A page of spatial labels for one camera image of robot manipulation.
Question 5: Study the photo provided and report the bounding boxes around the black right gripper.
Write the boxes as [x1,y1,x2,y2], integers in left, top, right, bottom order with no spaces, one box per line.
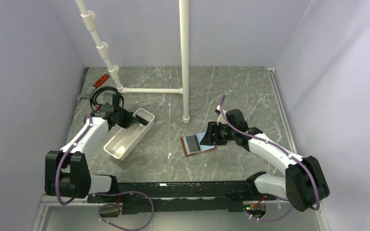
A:
[200,121,237,146]

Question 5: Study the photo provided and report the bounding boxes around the light blue credit card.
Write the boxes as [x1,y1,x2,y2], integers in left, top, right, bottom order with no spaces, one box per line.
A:
[196,132,217,152]

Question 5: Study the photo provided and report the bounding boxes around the dark grey credit card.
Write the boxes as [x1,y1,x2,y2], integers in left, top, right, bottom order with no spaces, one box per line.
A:
[184,135,200,155]

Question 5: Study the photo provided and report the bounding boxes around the brown leather card holder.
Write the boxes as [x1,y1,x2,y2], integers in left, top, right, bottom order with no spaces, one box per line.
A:
[180,132,217,157]

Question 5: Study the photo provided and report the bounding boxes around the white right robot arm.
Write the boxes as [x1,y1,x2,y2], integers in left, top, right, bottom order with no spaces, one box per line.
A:
[199,121,330,212]

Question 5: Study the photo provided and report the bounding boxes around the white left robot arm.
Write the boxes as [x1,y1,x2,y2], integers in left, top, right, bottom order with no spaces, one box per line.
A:
[44,108,155,205]

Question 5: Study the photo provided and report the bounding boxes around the white plastic tray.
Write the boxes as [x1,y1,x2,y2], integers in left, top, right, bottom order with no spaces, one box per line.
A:
[103,108,155,161]

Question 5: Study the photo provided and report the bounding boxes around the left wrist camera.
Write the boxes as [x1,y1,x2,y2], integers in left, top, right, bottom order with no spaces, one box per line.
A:
[98,93,124,112]

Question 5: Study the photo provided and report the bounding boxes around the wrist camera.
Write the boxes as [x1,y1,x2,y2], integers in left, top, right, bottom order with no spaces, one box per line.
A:
[98,93,124,112]
[225,109,249,131]

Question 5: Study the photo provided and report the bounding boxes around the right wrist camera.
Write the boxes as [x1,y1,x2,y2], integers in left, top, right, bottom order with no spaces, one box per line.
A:
[225,109,249,131]

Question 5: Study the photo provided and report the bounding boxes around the coiled black cable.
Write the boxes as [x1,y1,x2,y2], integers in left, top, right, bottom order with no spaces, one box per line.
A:
[89,86,122,114]

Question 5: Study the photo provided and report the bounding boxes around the red handled pliers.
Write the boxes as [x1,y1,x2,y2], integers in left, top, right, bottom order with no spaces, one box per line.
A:
[77,74,110,102]

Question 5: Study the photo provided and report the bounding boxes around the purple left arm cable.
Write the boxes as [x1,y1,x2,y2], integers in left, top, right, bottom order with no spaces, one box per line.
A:
[54,115,155,231]

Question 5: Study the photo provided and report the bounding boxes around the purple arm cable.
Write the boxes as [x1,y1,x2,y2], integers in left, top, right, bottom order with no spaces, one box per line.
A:
[219,95,321,223]
[54,115,155,231]

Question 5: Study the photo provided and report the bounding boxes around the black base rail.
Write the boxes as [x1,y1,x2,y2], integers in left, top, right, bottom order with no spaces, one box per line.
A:
[87,177,276,215]

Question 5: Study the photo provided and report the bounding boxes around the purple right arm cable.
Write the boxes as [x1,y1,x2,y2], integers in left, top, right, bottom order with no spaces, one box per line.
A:
[219,95,321,223]

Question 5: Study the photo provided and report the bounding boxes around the white PVC pipe frame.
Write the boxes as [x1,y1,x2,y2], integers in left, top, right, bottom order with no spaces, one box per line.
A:
[76,0,190,124]

